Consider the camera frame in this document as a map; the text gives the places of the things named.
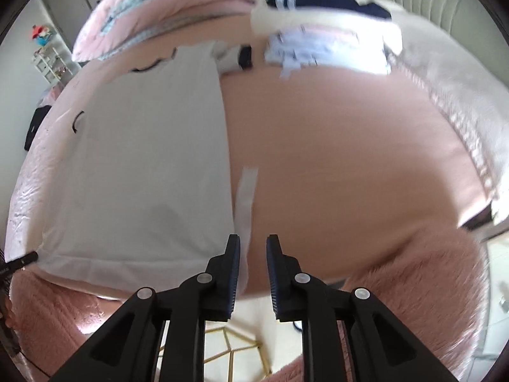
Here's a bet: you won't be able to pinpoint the white garment with navy trim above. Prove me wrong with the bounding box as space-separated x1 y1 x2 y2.
38 44 259 301

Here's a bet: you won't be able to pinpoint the grey and black cloth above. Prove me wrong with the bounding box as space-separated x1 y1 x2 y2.
213 44 255 74

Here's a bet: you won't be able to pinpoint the white shelf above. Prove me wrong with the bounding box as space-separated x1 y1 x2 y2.
32 44 78 86

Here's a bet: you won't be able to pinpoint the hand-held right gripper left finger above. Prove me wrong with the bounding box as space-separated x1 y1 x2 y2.
48 234 242 382

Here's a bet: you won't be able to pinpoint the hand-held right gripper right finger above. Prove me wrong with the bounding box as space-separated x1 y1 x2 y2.
266 234 462 382

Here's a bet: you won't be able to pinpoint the navy and white garment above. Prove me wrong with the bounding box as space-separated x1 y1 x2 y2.
252 0 402 36

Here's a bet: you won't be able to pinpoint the black bag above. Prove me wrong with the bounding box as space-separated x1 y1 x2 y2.
24 105 52 152

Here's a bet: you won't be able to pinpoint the pink quilt with checked border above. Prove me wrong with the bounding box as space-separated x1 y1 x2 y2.
72 0 287 62

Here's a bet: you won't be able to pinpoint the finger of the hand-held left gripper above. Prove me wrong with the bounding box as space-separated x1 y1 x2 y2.
0 251 39 275

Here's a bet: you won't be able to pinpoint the gold wire frame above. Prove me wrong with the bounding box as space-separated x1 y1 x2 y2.
159 324 271 382

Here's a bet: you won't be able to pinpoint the colourful toys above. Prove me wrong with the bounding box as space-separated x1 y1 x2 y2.
31 24 56 50

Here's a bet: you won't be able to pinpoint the grey door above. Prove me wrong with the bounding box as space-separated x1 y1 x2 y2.
42 0 104 40

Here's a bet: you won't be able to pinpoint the white fuzzy blanket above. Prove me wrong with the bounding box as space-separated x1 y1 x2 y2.
382 4 509 223

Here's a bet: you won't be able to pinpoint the light blue garment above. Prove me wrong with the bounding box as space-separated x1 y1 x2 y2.
264 24 394 80

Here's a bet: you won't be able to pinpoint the pink bed sheet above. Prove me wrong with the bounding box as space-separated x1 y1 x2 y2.
6 40 498 307

